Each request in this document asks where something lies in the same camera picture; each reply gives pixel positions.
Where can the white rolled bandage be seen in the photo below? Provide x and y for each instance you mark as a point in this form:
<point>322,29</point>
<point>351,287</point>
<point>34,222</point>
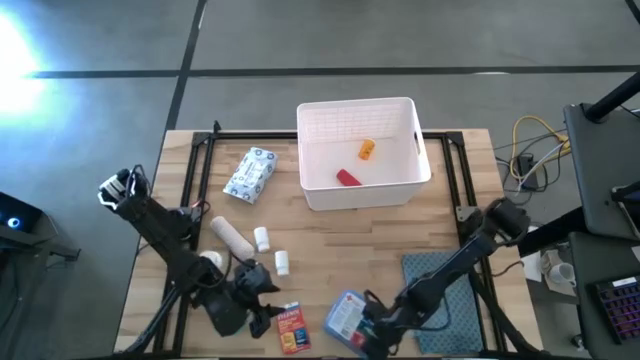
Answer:
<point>231,237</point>

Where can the white plastic basket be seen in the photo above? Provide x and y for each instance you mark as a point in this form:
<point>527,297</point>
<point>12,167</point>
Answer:
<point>385,167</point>

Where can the black backlit keyboard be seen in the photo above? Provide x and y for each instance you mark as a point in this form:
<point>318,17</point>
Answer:
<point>622,310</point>

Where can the blue first aid kit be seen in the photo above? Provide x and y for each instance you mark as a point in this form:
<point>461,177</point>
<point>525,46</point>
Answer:
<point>342,315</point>

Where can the blue patterned cloth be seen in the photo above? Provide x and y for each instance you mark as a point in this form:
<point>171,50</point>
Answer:
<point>450,332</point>

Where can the large white pill bottle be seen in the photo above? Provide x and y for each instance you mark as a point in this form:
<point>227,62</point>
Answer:
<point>213,257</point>

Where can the red medicine box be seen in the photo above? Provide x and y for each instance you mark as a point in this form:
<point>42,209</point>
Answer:
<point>293,328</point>

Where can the black aluminium frame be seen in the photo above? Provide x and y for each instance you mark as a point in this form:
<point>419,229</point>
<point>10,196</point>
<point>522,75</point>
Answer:
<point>240,135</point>

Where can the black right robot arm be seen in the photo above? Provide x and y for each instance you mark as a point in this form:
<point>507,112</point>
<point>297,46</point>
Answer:
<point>450,272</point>

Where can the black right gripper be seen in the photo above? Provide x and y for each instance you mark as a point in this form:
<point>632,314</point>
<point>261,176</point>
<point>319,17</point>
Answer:
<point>387,317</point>

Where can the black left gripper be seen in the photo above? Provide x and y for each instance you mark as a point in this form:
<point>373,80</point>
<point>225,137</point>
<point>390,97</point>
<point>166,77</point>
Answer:
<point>256,286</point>

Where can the black computer box blue light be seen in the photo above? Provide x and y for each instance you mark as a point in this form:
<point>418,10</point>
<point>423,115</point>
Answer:
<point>20,220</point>

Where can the black pole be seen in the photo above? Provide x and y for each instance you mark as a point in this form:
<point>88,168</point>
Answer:
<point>615,97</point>

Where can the small red box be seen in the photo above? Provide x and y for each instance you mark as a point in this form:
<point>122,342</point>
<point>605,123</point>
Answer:
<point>348,177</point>

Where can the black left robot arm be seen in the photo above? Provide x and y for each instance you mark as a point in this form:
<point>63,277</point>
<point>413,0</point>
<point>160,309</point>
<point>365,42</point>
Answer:
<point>165,235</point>

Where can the grey metal stand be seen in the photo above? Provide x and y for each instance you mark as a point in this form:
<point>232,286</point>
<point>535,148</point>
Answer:
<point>55,245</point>

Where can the white paper sheet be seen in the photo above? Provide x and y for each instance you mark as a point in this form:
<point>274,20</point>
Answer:
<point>532,267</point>

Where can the dark grey desk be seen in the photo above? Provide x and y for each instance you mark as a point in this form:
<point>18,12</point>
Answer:
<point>600,175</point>
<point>587,310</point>

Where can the small white pill bottle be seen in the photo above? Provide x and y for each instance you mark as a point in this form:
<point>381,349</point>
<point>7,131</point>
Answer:
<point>261,239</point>

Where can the small white labelled bottle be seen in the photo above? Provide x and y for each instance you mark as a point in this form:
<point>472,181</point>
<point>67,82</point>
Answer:
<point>282,262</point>

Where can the orange pill bottle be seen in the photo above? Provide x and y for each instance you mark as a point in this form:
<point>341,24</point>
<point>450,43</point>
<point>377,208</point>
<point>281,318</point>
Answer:
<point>367,149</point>

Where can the black power adapter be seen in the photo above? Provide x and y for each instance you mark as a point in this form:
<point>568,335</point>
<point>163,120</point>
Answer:
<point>526,165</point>

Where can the white mug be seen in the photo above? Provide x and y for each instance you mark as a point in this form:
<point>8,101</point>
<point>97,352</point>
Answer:
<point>564,274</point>

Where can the white blue-printed wipes pack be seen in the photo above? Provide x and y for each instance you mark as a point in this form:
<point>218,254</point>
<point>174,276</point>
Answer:
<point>250,175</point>

